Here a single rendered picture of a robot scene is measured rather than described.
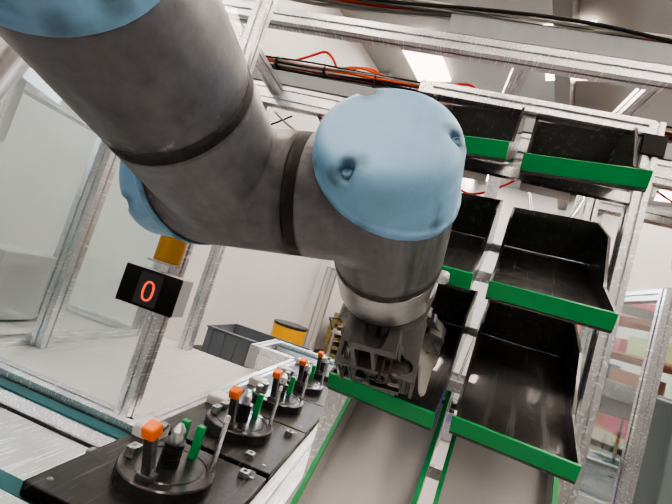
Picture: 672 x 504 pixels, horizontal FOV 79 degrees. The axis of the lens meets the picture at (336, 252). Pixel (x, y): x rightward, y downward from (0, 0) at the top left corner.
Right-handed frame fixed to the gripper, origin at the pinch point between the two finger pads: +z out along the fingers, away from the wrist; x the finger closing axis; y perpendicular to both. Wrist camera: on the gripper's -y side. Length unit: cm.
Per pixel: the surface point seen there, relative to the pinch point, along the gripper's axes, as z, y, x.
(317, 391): 81, -10, -24
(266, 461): 32.8, 14.3, -19.1
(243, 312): 473, -172, -247
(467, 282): -6.7, -7.7, 7.1
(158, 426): 5.3, 15.6, -26.6
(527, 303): -4.8, -7.7, 14.1
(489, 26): 15, -104, 5
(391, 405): 0.5, 6.1, 1.6
